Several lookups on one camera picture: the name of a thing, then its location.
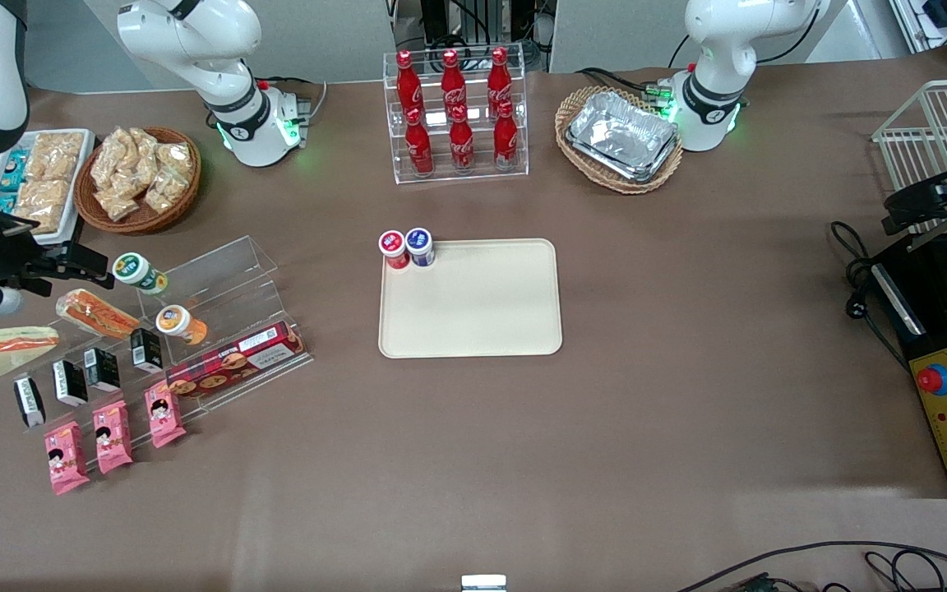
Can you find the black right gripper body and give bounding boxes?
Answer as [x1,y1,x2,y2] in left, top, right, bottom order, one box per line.
[0,215,63,298]

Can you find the triangle sandwich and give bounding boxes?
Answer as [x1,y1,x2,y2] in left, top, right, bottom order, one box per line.
[56,289,141,341]
[0,326,62,384]

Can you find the white rectangular plastic tray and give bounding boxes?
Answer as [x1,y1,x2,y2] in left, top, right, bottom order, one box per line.
[0,129,96,247]

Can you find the beige plastic serving tray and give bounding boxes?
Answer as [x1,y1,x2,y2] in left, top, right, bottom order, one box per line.
[378,238,563,359]

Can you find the green capped drink bottle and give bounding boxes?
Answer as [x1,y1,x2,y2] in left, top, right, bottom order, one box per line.
[112,252,169,297]

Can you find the clear bag of snacks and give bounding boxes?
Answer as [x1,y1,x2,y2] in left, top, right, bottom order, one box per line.
[157,141,196,178]
[143,169,192,215]
[90,132,134,192]
[128,127,162,187]
[95,187,142,223]

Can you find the wrapped crispy rice snack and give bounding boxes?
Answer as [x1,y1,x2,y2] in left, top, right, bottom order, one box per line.
[12,179,72,235]
[25,132,85,182]

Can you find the round dark wicker basket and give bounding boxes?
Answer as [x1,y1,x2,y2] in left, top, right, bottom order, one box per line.
[74,126,202,235]

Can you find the small black carton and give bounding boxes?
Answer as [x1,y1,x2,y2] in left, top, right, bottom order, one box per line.
[130,327,164,372]
[83,347,121,392]
[13,376,47,428]
[52,359,90,407]

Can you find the orange capped drink bottle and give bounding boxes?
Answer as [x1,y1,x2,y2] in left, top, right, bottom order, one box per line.
[155,304,209,346]

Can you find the clear acrylic stepped display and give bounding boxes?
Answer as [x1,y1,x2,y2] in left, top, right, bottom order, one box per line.
[138,236,314,420]
[0,284,195,474]

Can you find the pink snack packet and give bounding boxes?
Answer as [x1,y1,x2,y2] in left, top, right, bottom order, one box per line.
[93,400,135,475]
[44,421,90,496]
[145,381,187,449]

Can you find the red cookie box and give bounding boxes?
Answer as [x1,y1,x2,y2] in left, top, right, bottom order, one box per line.
[165,321,307,399]

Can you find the red capped small bottle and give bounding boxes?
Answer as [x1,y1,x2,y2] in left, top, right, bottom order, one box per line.
[378,229,410,271]

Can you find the blue capped small bottle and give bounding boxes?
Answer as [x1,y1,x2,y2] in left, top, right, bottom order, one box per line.
[404,228,437,269]

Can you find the red cola bottle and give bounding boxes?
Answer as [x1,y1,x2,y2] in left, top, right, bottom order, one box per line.
[404,108,435,176]
[441,49,468,116]
[395,50,425,124]
[487,47,514,112]
[449,105,476,172]
[493,100,520,170]

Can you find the clear acrylic bottle rack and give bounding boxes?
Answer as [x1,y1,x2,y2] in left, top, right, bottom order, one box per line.
[382,51,529,185]

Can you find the black equipment rack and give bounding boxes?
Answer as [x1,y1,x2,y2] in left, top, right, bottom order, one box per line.
[391,0,552,75]

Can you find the oval light wicker basket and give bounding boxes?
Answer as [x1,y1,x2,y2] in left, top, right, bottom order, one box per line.
[555,86,685,195]

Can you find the stacked aluminium foil trays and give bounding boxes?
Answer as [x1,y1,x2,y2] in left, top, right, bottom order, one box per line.
[566,90,680,183]

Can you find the black sealing machine yellow panel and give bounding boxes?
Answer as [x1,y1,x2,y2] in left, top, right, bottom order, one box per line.
[868,234,947,500]

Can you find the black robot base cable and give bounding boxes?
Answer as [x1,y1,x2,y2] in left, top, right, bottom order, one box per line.
[576,67,673,104]
[258,76,328,126]

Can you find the black power cable with plug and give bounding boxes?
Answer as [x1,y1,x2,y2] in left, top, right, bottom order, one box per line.
[829,220,912,372]

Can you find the long black cable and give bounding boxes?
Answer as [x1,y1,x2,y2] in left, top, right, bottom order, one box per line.
[675,540,947,592]

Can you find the black lever handle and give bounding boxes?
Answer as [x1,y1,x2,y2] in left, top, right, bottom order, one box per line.
[883,156,947,236]

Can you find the looped black cable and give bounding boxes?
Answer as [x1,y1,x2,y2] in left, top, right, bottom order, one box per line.
[864,549,947,592]

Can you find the white wire basket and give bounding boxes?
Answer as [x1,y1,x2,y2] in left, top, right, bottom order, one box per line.
[872,78,947,235]

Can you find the aluminium frame shelf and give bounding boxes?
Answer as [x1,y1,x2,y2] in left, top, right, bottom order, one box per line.
[889,0,947,68]

